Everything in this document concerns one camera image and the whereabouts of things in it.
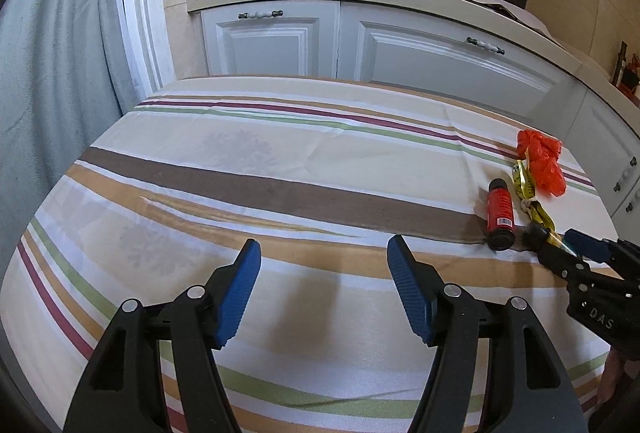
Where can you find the white door frame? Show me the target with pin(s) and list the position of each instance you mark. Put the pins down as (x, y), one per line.
(142, 13)

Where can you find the dark glass bottle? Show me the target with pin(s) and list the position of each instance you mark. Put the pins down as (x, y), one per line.
(622, 63)

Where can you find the red and black box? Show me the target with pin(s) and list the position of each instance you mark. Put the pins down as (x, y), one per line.
(633, 73)

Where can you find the red plastic bag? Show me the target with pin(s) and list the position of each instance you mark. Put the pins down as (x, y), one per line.
(542, 163)

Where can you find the yellow wrapper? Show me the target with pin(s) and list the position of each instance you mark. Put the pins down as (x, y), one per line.
(525, 180)

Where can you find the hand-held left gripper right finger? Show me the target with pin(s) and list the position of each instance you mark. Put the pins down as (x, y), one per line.
(407, 288)

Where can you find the person's right hand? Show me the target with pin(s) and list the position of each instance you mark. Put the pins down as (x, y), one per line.
(611, 373)

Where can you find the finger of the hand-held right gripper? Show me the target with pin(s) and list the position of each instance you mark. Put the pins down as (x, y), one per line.
(552, 258)
(590, 245)

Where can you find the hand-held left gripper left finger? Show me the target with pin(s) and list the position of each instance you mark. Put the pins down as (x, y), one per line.
(240, 293)

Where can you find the white cabinet door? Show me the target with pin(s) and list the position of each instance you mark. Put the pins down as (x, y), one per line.
(605, 138)
(270, 38)
(440, 58)

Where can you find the grey curtain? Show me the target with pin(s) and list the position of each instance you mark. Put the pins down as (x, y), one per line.
(55, 63)

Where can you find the red bottle with black cap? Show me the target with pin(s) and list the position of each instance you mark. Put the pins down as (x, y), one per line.
(500, 213)

